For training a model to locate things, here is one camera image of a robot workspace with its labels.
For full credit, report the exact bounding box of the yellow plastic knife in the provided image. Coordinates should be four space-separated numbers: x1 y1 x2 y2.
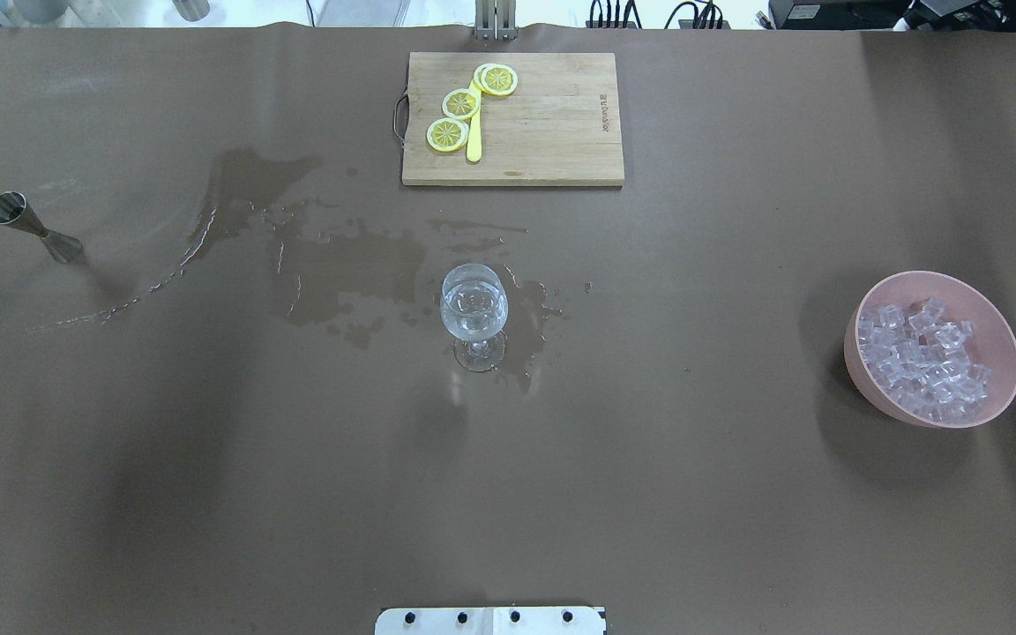
465 80 483 164

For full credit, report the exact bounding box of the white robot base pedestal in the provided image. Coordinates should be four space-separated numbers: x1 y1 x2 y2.
374 604 609 634

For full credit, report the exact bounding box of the clear wine glass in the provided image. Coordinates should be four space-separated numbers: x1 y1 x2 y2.
439 264 508 373

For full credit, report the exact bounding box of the aluminium frame post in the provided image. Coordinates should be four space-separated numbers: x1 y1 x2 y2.
473 0 519 41

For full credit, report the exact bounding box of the lemon slice top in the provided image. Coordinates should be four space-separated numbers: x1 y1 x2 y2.
473 62 519 97

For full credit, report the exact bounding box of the lemon slice middle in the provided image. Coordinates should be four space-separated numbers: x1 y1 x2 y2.
441 87 482 122

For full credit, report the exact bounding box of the pile of ice cubes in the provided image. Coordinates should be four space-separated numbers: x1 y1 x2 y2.
855 297 993 425

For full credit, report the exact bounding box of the lemon slice lower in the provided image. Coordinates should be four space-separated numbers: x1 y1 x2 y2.
426 117 469 153

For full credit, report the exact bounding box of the steel double jigger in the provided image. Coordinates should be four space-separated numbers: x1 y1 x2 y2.
0 191 84 264

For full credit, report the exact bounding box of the pink bowl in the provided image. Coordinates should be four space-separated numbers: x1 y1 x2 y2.
841 271 1016 430

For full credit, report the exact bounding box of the lemon slice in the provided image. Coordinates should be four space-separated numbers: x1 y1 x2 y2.
441 87 482 122
426 117 469 153
473 62 519 97

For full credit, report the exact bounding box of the wooden cutting board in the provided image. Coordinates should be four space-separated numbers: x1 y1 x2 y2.
400 52 625 188

